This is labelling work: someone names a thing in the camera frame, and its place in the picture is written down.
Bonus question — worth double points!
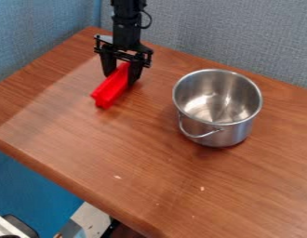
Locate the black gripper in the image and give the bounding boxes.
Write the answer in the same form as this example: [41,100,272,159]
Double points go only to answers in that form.
[95,15,153,86]

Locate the red plastic block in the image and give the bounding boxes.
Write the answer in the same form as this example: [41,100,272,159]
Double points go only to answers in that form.
[91,62,131,109]

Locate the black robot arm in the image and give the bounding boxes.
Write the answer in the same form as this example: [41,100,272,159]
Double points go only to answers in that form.
[95,0,153,86]

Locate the stainless steel pot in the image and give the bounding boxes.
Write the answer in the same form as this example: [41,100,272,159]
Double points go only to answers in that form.
[172,69,263,148]

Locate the white grey object under table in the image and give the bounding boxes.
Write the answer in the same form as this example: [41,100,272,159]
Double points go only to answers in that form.
[59,203,111,238]

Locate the black white object bottom left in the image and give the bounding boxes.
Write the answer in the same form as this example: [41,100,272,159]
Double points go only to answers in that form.
[0,214,40,238]

